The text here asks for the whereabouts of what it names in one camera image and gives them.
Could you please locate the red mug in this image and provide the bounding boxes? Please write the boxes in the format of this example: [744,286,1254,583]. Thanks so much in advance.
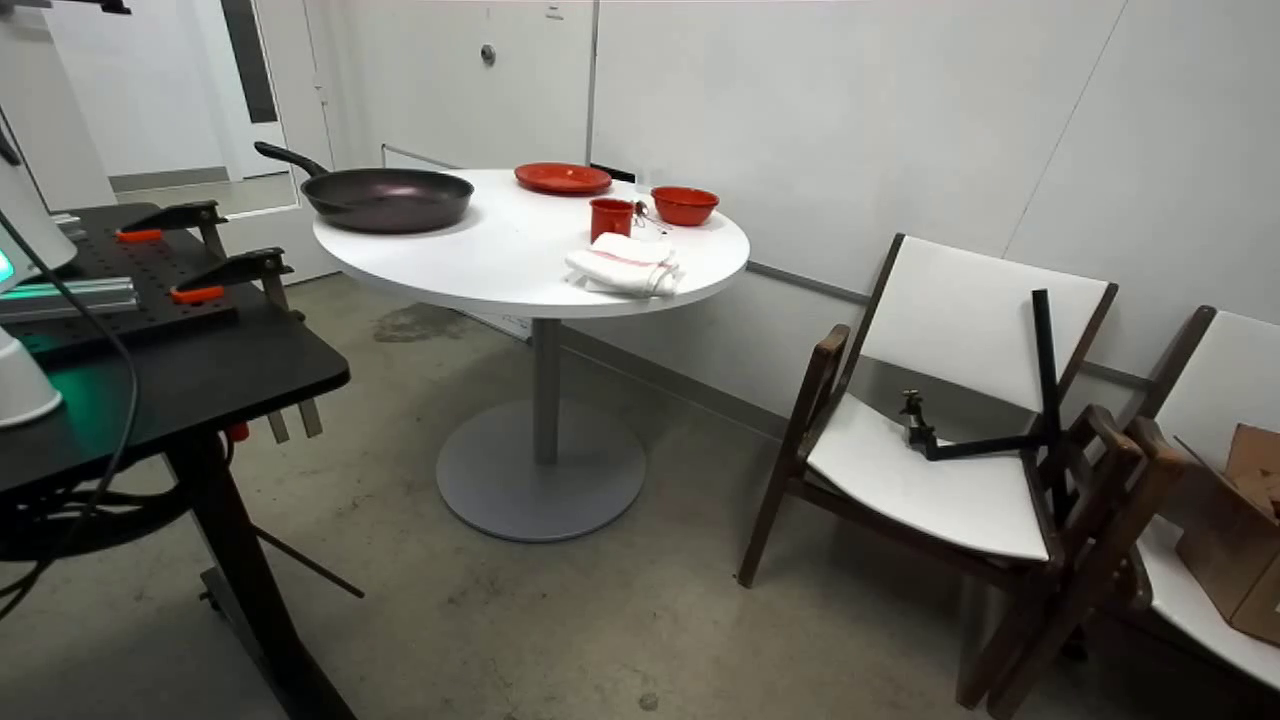
[587,197,647,244]

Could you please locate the wooden chair white cushions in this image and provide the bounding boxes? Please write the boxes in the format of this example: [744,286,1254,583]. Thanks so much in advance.
[1064,300,1280,697]
[734,234,1153,720]

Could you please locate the black desk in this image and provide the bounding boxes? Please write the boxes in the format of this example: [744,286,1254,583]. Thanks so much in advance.
[0,199,356,720]

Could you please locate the large dark round basin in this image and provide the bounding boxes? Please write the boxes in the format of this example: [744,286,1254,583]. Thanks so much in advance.
[253,138,480,241]

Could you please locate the brown cardboard box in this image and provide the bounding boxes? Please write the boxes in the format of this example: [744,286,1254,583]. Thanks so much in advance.
[1156,422,1280,654]

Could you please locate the white cloth red stripe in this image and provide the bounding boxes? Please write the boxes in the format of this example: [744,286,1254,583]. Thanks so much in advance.
[564,234,683,294]

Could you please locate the aluminium rail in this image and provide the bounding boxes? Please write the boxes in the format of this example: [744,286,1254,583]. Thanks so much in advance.
[0,273,138,323]

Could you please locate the round white pedestal table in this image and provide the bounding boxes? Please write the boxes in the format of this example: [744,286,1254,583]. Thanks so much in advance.
[307,166,750,550]

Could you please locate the red plate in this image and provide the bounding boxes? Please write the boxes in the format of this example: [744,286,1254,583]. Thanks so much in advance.
[510,162,614,199]

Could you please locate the black clamp orange handle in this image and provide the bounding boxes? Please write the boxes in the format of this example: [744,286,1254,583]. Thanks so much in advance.
[113,199,232,266]
[166,244,328,443]

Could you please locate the black metal stand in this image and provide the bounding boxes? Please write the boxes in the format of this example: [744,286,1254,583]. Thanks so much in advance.
[897,287,1071,524]

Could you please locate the black desk cable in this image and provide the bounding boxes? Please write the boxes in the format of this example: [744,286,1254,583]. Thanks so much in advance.
[0,212,143,617]

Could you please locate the red bowl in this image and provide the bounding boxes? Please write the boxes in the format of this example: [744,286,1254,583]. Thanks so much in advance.
[647,185,724,234]

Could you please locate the dark narrow door window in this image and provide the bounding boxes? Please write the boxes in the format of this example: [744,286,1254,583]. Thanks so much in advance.
[217,0,278,130]

